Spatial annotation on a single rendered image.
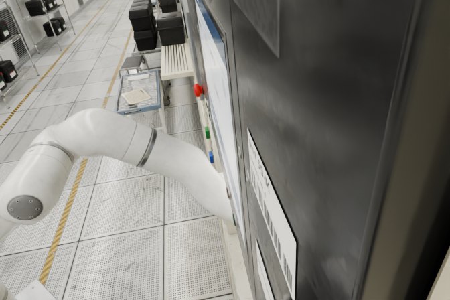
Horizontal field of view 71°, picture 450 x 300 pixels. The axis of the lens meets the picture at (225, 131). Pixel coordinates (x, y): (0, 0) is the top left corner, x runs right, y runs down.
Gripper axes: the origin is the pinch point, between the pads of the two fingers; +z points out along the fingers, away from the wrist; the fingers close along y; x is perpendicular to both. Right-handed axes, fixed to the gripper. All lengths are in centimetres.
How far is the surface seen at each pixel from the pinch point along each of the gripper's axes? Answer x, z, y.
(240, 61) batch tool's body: 49, -30, 43
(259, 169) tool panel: 44, -30, 47
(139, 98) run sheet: -73, -85, -221
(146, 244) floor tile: -119, -83, -90
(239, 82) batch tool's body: 47, -30, 42
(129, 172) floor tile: -119, -103, -172
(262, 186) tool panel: 44, -30, 47
